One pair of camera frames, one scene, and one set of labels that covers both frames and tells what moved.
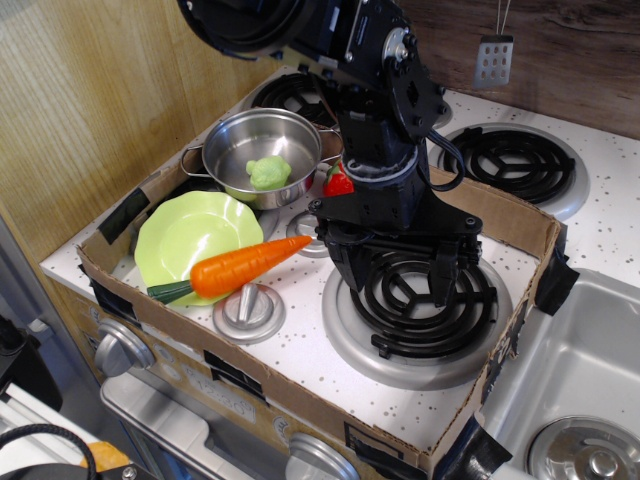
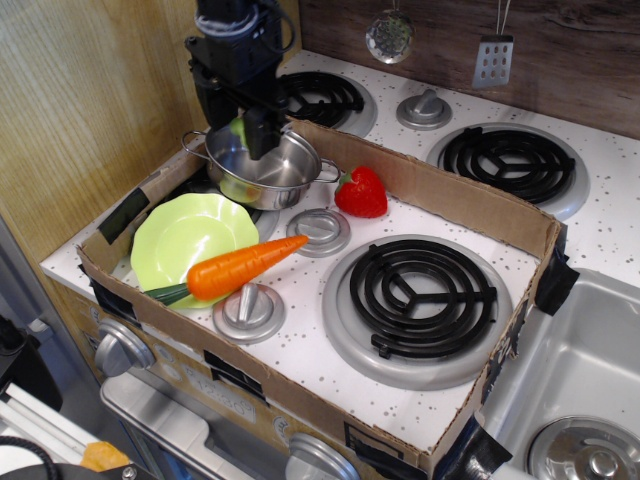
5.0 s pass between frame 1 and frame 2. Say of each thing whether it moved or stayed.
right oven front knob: stayed
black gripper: moved
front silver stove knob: stayed
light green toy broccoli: moved
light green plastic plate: stayed
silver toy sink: stayed
